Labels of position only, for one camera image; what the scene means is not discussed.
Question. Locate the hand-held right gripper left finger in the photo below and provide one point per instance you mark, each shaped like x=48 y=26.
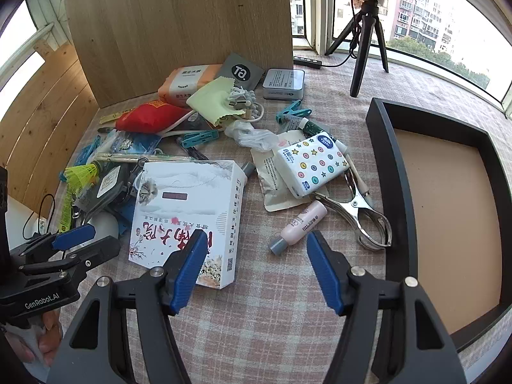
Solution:
x=190 y=272

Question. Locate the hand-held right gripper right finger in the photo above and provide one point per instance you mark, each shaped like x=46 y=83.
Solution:
x=326 y=272

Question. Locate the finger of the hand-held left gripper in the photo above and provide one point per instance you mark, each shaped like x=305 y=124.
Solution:
x=100 y=250
x=74 y=235

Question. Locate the white plug-in mosquito repeller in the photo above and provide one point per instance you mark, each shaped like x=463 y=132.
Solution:
x=102 y=224

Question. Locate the small pink bottle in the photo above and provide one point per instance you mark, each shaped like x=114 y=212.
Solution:
x=298 y=228

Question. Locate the white printed cardboard box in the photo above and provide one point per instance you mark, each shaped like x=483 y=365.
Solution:
x=188 y=216

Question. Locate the metal spring clamp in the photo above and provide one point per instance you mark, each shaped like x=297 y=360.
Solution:
x=360 y=224

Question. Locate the black wet wipes pack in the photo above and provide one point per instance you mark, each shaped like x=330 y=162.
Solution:
x=112 y=186

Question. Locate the chopsticks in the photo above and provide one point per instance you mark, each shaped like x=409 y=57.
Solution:
x=132 y=156

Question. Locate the white paper sachet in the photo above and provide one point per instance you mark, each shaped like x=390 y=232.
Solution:
x=272 y=186

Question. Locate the black rectangular tray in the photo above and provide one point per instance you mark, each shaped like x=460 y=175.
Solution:
x=396 y=192

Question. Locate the clear plastic bag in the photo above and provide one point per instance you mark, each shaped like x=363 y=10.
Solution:
x=252 y=136

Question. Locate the yellow-green cleaning cloth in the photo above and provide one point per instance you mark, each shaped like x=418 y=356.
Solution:
x=210 y=100

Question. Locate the grey metal tin box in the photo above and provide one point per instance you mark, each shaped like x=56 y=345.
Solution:
x=284 y=84

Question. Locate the person's left hand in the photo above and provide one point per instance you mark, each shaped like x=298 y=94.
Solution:
x=50 y=336

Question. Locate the yellow shuttlecock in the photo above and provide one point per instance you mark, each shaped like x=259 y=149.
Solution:
x=80 y=174

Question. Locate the star-patterned tissue pack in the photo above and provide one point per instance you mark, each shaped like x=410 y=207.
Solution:
x=312 y=164

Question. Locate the thin black pen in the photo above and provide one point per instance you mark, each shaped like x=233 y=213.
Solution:
x=107 y=129

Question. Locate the blue card packet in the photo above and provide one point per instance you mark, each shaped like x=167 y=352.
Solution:
x=136 y=142

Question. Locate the wooden plank panel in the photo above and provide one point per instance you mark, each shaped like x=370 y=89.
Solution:
x=40 y=128

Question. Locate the yellow paper strip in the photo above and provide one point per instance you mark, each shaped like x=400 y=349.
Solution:
x=114 y=116

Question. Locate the teal clothespin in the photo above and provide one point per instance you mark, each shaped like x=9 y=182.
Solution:
x=294 y=112
x=200 y=138

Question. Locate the red fabric pouch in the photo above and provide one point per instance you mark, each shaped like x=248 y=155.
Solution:
x=152 y=118

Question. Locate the small white tube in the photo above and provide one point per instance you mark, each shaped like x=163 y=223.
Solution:
x=316 y=130

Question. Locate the orange wet wipes pack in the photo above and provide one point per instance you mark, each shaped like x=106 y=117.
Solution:
x=184 y=82

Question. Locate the grey square packet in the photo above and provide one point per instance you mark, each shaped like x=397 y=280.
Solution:
x=240 y=72

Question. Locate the black tripod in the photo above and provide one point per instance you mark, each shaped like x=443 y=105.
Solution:
x=366 y=48

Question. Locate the upright wooden board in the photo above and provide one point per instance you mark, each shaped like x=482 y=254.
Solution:
x=180 y=28

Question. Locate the black inline switch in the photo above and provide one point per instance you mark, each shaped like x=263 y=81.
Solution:
x=307 y=62

